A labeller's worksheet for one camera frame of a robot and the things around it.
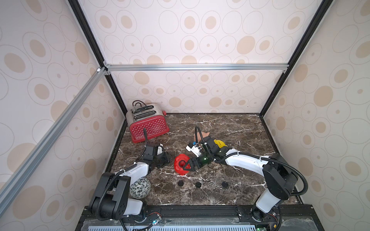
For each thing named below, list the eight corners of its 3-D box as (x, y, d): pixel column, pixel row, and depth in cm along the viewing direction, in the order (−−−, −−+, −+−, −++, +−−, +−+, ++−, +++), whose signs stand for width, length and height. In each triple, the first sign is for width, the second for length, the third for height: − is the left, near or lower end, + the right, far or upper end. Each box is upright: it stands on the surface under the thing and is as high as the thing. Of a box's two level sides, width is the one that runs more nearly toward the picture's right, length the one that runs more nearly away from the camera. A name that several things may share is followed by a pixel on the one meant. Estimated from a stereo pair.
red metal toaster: (131, 142, 104) (121, 124, 89) (138, 119, 119) (130, 100, 103) (167, 142, 104) (163, 124, 89) (169, 119, 119) (167, 100, 104)
